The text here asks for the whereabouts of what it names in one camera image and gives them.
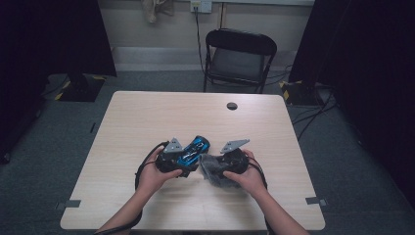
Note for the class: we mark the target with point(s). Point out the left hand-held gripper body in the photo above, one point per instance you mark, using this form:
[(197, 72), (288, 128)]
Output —
[(166, 161)]

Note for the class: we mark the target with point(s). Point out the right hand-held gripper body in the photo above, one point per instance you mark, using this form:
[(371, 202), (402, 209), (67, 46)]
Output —
[(235, 161)]

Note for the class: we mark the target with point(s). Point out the blue toy car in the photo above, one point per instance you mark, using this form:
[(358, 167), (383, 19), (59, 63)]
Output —
[(194, 151)]

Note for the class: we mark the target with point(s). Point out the grey knitted cloth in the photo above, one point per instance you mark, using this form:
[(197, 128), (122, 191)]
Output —
[(212, 171)]

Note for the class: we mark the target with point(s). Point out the person's left hand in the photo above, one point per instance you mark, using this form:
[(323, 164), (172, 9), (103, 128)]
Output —
[(155, 178)]

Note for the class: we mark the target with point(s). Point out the person's right hand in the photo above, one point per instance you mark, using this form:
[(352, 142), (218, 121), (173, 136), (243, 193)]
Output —
[(251, 179)]

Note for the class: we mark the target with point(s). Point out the grey tape strip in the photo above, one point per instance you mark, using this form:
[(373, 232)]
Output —
[(68, 204), (315, 200)]

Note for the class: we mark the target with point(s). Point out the black stand base yellow tape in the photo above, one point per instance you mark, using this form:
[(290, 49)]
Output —
[(298, 93), (81, 88)]

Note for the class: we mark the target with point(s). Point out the black folding chair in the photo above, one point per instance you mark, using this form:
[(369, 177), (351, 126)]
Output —
[(239, 62)]

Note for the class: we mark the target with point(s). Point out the beige hanging cloth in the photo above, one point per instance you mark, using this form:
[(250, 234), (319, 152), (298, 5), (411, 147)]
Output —
[(156, 9)]

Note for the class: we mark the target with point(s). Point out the black curtain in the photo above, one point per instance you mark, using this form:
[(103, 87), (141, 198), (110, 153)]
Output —
[(49, 39), (368, 65)]

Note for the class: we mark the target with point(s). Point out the white wall socket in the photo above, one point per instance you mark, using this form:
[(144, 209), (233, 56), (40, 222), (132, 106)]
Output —
[(201, 5)]

